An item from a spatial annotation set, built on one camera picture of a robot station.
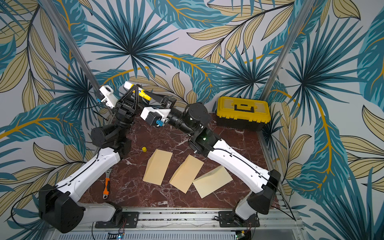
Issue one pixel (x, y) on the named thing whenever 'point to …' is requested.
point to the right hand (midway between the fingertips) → (145, 93)
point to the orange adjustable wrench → (106, 190)
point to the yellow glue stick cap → (144, 149)
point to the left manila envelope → (156, 166)
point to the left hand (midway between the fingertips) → (140, 89)
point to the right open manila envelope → (211, 181)
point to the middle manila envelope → (186, 174)
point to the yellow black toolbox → (243, 113)
